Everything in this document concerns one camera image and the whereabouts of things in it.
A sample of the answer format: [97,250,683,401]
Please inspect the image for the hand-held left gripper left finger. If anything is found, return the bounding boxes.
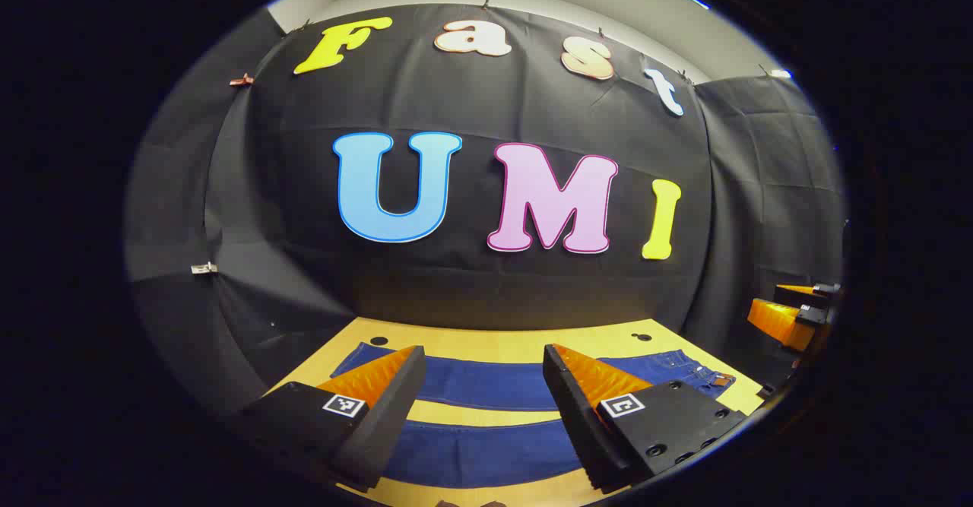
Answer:
[232,345,428,493]

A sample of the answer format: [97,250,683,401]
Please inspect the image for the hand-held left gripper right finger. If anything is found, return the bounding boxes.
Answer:
[542,344,750,493]

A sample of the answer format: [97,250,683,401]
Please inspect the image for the blue jeans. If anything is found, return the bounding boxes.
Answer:
[331,342,737,489]

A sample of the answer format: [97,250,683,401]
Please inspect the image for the black backdrop cloth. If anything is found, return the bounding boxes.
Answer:
[125,3,846,417]

